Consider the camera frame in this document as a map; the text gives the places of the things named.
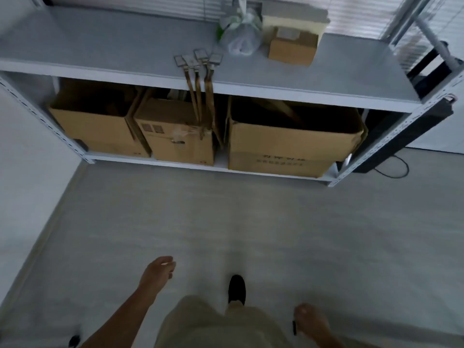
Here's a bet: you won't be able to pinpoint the translucent plastic bag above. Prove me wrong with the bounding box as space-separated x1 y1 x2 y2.
217 0 263 57

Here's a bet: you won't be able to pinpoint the taped cardboard box with label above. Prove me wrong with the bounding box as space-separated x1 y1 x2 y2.
133 88 218 166

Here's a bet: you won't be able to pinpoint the large printed cardboard box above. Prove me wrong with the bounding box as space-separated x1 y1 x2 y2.
226 96 367 179

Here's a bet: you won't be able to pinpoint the person's left hand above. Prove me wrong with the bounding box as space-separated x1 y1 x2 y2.
139 256 177 295

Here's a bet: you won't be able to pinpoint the person's left forearm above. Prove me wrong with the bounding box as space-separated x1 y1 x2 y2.
80 284 157 348

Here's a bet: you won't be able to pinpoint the beige trousers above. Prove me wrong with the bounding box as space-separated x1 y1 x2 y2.
154 295 385 348

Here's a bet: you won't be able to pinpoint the small cardboard box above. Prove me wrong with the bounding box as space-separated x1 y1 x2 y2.
268 27 319 67

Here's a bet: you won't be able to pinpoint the yellow foam block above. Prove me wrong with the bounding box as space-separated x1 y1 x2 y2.
262 4 331 39

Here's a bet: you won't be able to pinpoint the grey foam-wrapped pole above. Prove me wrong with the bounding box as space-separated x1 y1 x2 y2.
413 12 458 71

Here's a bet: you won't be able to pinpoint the black cable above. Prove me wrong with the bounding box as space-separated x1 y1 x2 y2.
373 153 410 179

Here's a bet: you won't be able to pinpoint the brown lanyard with badge holder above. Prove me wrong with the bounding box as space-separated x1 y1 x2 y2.
204 53 223 105
182 54 204 140
174 55 201 122
194 49 215 138

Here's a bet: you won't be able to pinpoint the person's right hand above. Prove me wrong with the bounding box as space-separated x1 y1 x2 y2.
293 303 335 340

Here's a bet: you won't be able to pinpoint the black shoe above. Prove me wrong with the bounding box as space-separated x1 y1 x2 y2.
228 275 247 305

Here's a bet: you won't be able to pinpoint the grey metal shelving rack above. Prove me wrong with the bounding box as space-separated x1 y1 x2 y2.
0 0 464 188

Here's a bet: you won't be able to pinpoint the open cardboard box with flaps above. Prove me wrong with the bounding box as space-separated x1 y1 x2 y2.
48 79 152 158

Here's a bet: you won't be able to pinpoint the person's right forearm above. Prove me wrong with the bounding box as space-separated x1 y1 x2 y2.
319 331 345 348

